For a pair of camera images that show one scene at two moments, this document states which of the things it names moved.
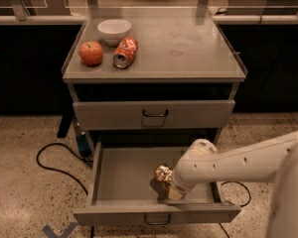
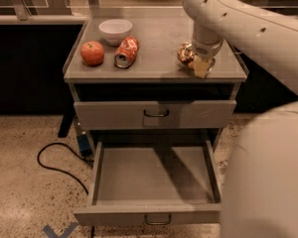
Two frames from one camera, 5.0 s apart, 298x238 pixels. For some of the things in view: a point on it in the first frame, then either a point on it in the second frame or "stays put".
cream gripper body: x=179 y=184 -> x=207 y=50
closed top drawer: x=153 y=114 stays put
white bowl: x=114 y=31 stays put
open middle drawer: x=122 y=189 stays put
